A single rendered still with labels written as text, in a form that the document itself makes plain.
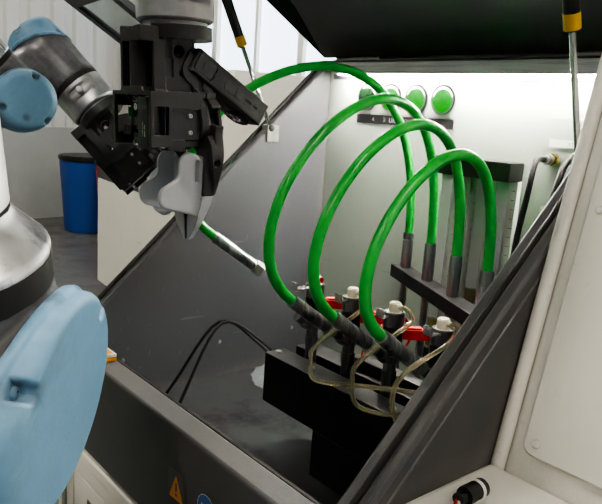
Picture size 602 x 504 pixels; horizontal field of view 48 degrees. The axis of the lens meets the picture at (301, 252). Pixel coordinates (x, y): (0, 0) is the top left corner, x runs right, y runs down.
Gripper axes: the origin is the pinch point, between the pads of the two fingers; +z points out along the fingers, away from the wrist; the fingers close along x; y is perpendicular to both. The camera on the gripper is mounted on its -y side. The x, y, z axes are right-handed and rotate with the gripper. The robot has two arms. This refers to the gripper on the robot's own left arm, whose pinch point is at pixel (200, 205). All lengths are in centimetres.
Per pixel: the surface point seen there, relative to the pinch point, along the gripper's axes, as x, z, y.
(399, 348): 25.2, 29.3, -5.7
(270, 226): 18.4, 9.1, -4.3
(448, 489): 34, 41, 1
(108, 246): -376, -53, 57
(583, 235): 34, 31, -27
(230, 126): -281, -48, -49
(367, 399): 13.2, 34.7, 0.6
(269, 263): 17.4, 12.5, -1.3
